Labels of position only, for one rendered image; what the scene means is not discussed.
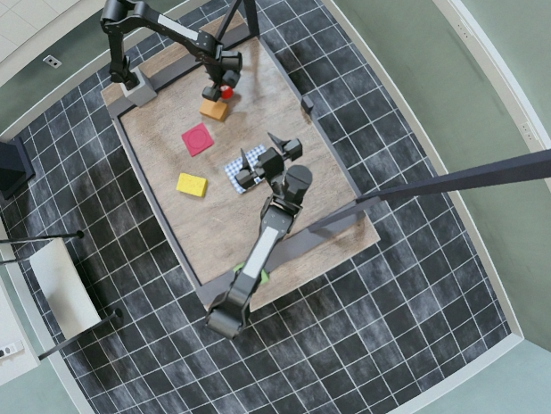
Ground yellow sponge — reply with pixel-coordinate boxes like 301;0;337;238
177;173;208;197

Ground tan rectangular block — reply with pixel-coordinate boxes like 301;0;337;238
199;99;229;122

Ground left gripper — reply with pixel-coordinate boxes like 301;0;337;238
234;132;303;192

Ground white tiled wall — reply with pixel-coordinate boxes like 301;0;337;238
0;0;106;87

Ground pink square coaster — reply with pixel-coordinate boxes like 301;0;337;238
181;122;214;157

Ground red cup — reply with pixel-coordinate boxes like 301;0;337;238
219;84;233;99

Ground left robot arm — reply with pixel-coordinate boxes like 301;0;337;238
204;147;313;341

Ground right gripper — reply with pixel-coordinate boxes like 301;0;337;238
201;67;224;103

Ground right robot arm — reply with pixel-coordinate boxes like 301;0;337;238
100;0;243;91

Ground blue and white checkered towel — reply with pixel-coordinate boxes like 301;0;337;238
224;145;266;195

